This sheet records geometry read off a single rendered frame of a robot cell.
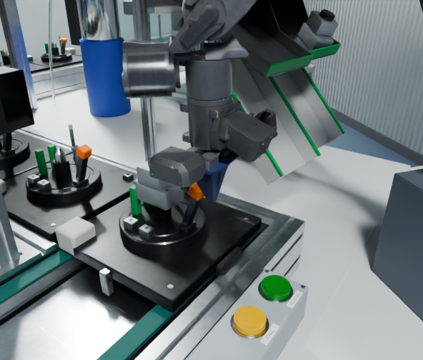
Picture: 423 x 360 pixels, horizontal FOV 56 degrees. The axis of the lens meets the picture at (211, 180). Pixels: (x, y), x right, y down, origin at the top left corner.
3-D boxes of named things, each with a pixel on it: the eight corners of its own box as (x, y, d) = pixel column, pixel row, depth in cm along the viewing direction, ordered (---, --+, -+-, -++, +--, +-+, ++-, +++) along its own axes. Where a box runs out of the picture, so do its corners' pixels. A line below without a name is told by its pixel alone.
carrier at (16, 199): (152, 186, 83) (148, 130, 77) (52, 245, 65) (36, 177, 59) (76, 158, 95) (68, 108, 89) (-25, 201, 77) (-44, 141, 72)
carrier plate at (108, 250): (261, 227, 70) (261, 217, 69) (172, 313, 52) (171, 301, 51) (158, 188, 82) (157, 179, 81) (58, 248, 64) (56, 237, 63)
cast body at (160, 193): (184, 198, 63) (183, 158, 60) (166, 211, 60) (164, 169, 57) (146, 184, 68) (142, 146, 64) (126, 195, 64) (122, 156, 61)
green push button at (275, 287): (294, 292, 55) (296, 281, 54) (281, 310, 52) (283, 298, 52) (269, 281, 57) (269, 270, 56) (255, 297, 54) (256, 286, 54)
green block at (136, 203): (141, 212, 66) (139, 186, 64) (136, 216, 66) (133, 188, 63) (136, 210, 67) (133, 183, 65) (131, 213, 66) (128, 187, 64)
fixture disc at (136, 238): (221, 221, 68) (221, 211, 67) (167, 266, 57) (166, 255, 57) (159, 198, 75) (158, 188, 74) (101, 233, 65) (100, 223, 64)
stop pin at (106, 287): (114, 291, 59) (111, 271, 57) (108, 296, 58) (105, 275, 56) (108, 288, 60) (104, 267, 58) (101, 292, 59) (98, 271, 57)
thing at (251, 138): (207, 110, 48) (256, 118, 44) (239, 94, 53) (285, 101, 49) (210, 156, 51) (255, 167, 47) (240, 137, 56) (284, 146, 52)
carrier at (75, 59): (94, 62, 193) (91, 35, 187) (51, 71, 176) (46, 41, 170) (63, 56, 205) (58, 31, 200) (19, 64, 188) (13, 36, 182)
